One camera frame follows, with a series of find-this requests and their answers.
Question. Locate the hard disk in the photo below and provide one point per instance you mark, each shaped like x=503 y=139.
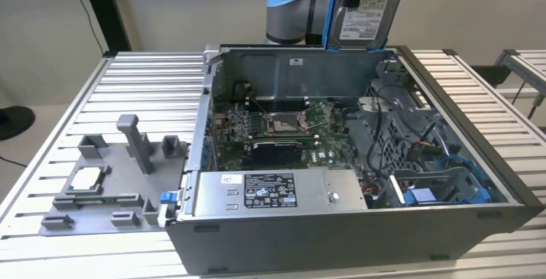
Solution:
x=375 y=20

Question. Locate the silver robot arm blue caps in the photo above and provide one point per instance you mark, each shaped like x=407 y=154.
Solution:
x=285 y=20

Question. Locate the grey metal disk bay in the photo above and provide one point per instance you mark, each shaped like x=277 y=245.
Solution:
x=447 y=183

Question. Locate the white sticker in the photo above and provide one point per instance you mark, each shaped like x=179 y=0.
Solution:
x=295 y=61

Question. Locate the black RAM slot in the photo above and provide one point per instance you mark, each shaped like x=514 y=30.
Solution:
x=277 y=101
x=277 y=107

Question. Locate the thin metal locking lever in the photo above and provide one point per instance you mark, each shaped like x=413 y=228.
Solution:
x=259 y=105

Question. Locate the CPU socket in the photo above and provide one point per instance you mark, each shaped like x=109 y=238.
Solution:
x=282 y=122

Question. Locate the perforated grey drive cage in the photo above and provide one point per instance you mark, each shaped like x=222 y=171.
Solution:
x=383 y=138

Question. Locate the silver slatted side table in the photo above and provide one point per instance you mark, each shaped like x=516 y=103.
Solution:
x=524 y=64

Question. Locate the green motherboard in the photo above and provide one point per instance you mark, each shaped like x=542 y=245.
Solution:
x=333 y=144

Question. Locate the black graphics card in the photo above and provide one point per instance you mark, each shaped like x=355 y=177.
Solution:
x=277 y=154

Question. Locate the silver power supply unit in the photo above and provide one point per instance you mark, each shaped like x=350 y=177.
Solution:
x=213 y=192

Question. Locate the blue case latch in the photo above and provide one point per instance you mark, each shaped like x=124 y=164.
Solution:
x=168 y=196

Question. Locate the grey parts rack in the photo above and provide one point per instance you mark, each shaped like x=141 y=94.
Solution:
x=124 y=183

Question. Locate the black open PC case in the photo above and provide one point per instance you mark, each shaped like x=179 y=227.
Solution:
x=298 y=247

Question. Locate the silver CPU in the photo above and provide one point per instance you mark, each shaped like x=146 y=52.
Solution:
x=86 y=178

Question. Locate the green RAM stick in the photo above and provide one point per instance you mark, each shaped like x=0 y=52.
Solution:
x=104 y=200

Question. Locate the black round stand base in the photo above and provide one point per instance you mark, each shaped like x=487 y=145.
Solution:
x=14 y=122

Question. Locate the black metal post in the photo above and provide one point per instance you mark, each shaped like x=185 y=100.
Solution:
x=108 y=20

